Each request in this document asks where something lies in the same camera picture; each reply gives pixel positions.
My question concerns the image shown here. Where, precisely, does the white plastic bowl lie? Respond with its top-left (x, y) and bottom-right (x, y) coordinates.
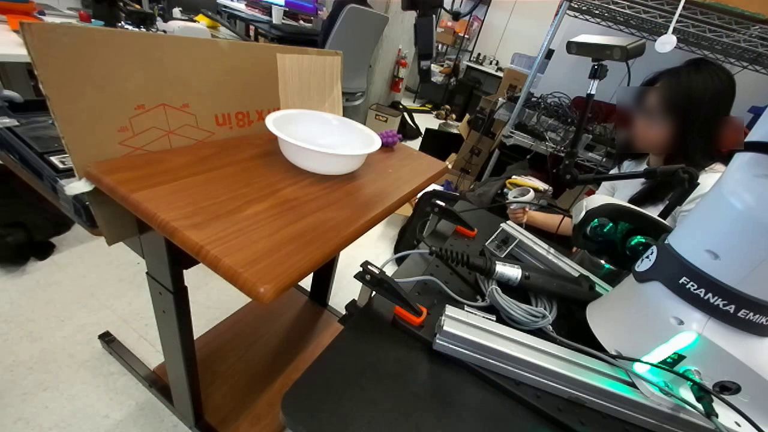
top-left (263, 108), bottom-right (383, 178)

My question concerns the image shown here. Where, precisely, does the small brown cardboard box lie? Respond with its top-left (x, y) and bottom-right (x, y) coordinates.
top-left (451, 117), bottom-right (506, 182)

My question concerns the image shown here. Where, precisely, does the red fire extinguisher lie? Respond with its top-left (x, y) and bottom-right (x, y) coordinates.
top-left (389, 46), bottom-right (413, 101)

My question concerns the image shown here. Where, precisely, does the grey high back office chair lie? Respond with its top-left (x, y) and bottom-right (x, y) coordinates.
top-left (322, 2), bottom-right (390, 116)

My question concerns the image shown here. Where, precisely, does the black device with green lights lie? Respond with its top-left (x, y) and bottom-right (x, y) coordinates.
top-left (572, 201), bottom-right (674, 284)

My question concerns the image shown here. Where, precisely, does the large brown cardboard panel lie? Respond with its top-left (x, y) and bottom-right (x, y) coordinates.
top-left (19, 22), bottom-right (346, 174)

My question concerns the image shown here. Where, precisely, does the white ladle shaped object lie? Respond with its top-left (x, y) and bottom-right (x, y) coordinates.
top-left (652, 0), bottom-right (691, 58)

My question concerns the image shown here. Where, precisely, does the person with long black hair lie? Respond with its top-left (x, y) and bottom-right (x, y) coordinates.
top-left (500, 54), bottom-right (742, 242)

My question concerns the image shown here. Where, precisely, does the black bulky equipment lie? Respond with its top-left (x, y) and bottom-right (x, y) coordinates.
top-left (0, 102), bottom-right (80, 266)

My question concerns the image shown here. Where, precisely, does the black clamp with orange handle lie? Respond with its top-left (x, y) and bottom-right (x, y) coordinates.
top-left (350, 258), bottom-right (432, 330)
top-left (420, 195), bottom-right (482, 244)

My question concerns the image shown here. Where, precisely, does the wooden table with black frame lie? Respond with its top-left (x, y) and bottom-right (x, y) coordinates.
top-left (80, 130), bottom-right (448, 432)

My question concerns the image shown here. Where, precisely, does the short aluminium extrusion rail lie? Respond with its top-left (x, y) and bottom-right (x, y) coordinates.
top-left (482, 221), bottom-right (614, 297)

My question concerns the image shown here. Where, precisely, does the grey coiled cable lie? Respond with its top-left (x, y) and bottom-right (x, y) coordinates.
top-left (374, 248), bottom-right (560, 342)

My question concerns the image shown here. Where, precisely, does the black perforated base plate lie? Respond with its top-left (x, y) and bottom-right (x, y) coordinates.
top-left (281, 182), bottom-right (667, 432)

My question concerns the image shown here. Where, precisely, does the black connector cable with strain relief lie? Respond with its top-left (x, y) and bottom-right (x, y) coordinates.
top-left (426, 238), bottom-right (601, 304)

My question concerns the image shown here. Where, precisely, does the long aluminium extrusion rail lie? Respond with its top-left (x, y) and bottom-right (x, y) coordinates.
top-left (430, 304), bottom-right (718, 432)

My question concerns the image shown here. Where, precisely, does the black camera on tripod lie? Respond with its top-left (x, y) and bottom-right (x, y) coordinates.
top-left (559, 32), bottom-right (648, 210)

